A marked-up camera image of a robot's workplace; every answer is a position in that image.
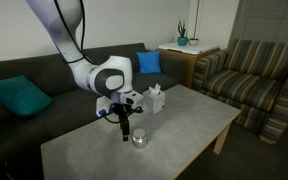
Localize glass jar candle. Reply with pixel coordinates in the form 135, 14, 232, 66
131, 134, 149, 149

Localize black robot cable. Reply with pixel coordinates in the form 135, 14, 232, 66
53, 0, 145, 125

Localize dark grey patterned sofa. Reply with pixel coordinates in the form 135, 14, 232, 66
0, 42, 188, 180

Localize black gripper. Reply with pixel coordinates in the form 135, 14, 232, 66
111, 103, 131, 143

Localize teal cushion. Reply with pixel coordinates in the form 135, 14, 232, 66
0, 74, 54, 117

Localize plant in teal pot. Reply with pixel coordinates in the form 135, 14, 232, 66
176, 18, 190, 47

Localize wooden side table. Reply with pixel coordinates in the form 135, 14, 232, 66
157, 47, 221, 90

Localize wooden coffee table leg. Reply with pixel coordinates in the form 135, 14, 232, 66
212, 121, 233, 156

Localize grey tissue box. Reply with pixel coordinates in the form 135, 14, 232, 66
142, 83, 167, 115

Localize striped armchair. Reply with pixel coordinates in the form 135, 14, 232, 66
192, 38, 288, 145

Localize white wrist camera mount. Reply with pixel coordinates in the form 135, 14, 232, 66
96, 95, 114, 118

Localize blue cushion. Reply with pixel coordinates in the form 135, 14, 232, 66
136, 50, 163, 75

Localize small pale plant pot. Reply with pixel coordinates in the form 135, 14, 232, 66
188, 37, 200, 47

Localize window blinds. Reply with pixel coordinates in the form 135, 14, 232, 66
228, 0, 288, 49

